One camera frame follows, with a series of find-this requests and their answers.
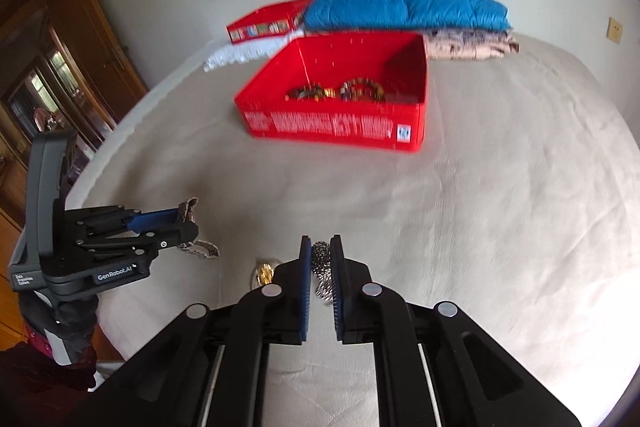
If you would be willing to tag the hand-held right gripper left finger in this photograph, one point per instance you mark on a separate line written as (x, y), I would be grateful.
(303, 292)

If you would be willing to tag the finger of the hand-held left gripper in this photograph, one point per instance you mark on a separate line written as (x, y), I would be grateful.
(155, 219)
(172, 238)

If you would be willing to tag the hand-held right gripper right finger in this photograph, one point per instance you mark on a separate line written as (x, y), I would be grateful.
(338, 292)

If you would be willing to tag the silver metal watch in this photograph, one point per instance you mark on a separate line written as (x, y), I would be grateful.
(206, 251)

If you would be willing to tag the gold pendant charm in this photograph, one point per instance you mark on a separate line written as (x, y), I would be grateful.
(265, 273)

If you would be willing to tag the red tin box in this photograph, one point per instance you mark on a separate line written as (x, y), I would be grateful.
(330, 127)

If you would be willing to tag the wooden cabinet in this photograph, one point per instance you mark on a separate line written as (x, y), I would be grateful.
(60, 37)

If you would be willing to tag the dark red clothing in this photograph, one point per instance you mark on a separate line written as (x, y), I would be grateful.
(35, 382)

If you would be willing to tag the white lace cloth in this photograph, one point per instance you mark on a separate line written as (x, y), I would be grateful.
(240, 54)

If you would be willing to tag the red tin lid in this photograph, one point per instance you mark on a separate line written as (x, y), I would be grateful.
(265, 19)

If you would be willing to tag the folded floral cloth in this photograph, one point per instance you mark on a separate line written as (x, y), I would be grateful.
(470, 47)

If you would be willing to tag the blue padded jacket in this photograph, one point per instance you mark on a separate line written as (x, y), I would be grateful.
(400, 7)

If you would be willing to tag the yellow wall socket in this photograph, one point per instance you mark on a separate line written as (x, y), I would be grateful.
(615, 30)

